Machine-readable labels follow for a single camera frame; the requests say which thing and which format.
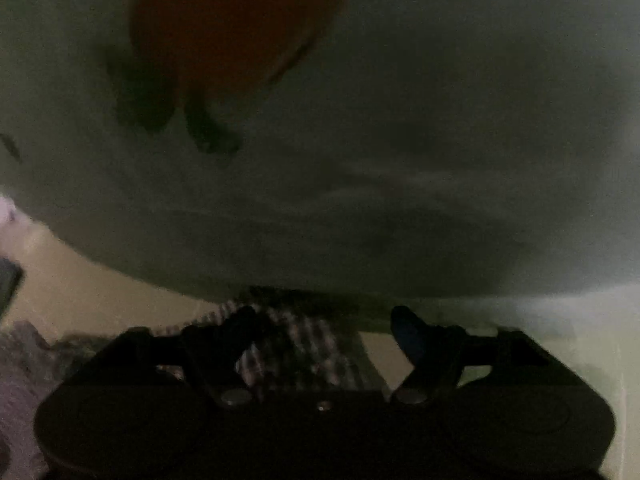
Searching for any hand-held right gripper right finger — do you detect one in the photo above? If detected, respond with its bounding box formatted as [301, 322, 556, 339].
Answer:
[387, 305, 543, 407]

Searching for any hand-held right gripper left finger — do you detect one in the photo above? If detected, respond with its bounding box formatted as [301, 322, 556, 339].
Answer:
[107, 305, 262, 408]

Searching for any blue plaid shirt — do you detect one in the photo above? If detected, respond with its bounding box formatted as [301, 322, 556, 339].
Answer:
[0, 285, 387, 480]

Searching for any white carrot print bedsheet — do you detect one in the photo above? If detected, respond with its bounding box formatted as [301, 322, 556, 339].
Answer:
[0, 0, 640, 313]

